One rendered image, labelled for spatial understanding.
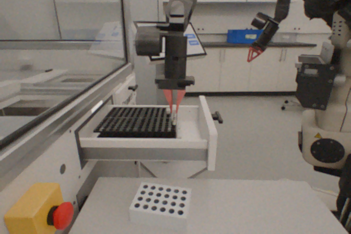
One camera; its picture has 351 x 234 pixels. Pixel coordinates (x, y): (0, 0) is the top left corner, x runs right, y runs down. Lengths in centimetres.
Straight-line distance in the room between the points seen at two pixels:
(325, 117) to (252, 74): 296
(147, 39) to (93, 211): 42
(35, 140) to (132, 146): 22
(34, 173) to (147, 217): 23
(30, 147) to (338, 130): 91
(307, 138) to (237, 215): 51
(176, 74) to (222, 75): 316
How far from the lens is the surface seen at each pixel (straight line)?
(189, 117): 76
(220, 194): 59
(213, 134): 50
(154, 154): 54
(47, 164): 47
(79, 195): 65
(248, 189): 62
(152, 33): 54
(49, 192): 41
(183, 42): 52
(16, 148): 40
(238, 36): 379
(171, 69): 52
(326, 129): 94
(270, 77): 396
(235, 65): 369
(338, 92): 95
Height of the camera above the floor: 116
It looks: 21 degrees down
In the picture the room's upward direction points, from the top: straight up
